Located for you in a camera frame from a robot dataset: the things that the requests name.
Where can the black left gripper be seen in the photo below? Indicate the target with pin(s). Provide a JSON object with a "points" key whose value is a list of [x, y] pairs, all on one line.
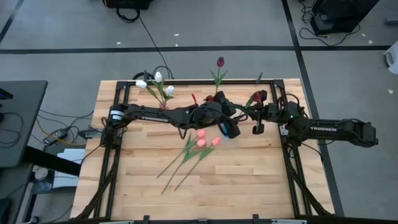
{"points": [[210, 115]]}

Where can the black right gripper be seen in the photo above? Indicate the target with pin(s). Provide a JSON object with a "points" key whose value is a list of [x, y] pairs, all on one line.
{"points": [[270, 113]]}

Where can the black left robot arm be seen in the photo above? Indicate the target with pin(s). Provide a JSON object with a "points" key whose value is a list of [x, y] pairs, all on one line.
{"points": [[149, 116]]}

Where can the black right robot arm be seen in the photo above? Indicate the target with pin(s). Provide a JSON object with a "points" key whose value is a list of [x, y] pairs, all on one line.
{"points": [[329, 129]]}

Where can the red glass vase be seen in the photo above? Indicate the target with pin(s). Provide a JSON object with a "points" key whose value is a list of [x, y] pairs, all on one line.
{"points": [[209, 99]]}

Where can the pink glass vase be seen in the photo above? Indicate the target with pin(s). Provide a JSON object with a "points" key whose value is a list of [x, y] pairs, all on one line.
{"points": [[163, 107]]}

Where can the pink artificial tulip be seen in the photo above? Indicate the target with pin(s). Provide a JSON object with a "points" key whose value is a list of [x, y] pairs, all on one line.
{"points": [[201, 133], [215, 141], [201, 142]]}

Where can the black equipment box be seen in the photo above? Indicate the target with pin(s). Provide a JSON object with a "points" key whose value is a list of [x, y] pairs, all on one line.
{"points": [[342, 12]]}

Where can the white plastic object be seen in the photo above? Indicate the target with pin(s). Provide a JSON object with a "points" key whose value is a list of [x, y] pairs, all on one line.
{"points": [[392, 59]]}

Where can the black power adapter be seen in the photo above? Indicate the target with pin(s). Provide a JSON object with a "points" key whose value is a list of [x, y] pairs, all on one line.
{"points": [[90, 133], [56, 136]]}

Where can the black equipment case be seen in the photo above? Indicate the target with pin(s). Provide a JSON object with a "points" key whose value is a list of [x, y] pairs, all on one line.
{"points": [[127, 3]]}

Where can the white box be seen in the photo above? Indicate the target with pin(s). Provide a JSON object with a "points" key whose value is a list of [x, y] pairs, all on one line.
{"points": [[68, 168]]}

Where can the black desk foot bar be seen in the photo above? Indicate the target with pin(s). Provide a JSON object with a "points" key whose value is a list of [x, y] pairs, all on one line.
{"points": [[53, 160]]}

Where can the white round object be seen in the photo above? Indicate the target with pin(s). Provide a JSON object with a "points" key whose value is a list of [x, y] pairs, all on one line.
{"points": [[41, 173]]}

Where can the clear water bottle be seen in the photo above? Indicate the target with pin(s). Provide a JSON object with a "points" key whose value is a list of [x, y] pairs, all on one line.
{"points": [[42, 186]]}

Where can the black desk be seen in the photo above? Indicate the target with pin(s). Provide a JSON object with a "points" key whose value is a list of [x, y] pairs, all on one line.
{"points": [[21, 124]]}

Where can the black aluminium table frame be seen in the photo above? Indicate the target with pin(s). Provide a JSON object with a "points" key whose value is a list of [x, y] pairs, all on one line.
{"points": [[199, 81]]}

